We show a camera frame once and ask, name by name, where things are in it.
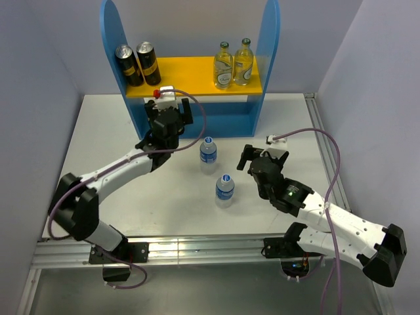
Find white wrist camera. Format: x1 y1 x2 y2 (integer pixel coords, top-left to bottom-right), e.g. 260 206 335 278
153 86 179 112
260 135 288 159

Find blue and yellow wooden shelf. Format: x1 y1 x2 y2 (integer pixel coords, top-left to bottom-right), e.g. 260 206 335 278
100 1 281 138

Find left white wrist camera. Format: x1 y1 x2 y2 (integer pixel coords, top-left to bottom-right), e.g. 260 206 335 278
153 86 179 112

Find aluminium mounting rail front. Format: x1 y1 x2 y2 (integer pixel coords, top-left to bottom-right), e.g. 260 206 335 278
30 234 283 269

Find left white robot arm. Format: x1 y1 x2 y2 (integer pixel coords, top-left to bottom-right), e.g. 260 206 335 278
47 96 193 262

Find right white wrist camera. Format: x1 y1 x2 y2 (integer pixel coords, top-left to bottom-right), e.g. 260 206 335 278
260 135 288 159

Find clear glass bottle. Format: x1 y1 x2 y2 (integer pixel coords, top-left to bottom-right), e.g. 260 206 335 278
213 41 234 89
234 38 254 86

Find purple cable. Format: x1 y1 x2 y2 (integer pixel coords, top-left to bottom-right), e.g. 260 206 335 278
289 127 344 315
47 87 208 290

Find plastic water bottle front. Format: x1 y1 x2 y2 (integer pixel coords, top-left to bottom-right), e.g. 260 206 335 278
215 174 235 209

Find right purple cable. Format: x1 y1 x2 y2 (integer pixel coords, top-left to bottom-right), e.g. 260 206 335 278
289 127 344 315

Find black gold can right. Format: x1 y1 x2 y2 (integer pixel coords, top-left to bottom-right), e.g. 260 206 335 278
136 41 161 86

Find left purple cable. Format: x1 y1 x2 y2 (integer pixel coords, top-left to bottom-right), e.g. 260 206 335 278
47 87 208 290

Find plastic water bottle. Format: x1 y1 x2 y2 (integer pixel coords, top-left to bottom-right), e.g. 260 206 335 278
215 174 235 209
199 136 217 175

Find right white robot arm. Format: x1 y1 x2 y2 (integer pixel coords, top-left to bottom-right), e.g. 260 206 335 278
237 144 407 287

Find black gold can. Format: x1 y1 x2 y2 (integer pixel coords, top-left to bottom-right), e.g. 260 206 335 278
136 41 161 86
115 45 144 87

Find aluminium side rail right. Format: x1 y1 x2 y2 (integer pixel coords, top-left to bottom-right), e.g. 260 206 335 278
304 93 352 213

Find black gold can left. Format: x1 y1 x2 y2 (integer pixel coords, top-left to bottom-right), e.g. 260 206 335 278
115 45 144 87

